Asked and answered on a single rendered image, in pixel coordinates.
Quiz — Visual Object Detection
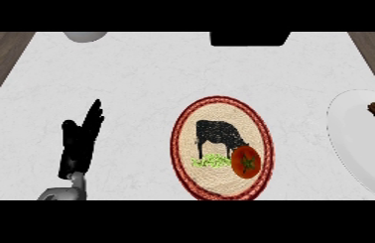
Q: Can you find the black appliance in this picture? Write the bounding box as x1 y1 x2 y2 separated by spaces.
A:
209 31 291 48

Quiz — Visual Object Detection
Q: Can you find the oval woven cow placemat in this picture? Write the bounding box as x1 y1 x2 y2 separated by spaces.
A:
168 94 277 201

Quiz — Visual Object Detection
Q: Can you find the orange-red round vegetable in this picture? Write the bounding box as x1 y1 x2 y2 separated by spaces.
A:
230 145 263 180

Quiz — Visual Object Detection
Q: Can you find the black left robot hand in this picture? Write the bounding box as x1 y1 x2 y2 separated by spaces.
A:
57 98 106 181

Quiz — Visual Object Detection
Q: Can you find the white plate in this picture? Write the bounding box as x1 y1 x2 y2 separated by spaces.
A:
325 88 375 194

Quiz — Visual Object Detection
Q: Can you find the pale grey round object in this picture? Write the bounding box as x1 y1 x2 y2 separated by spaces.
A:
63 31 107 44

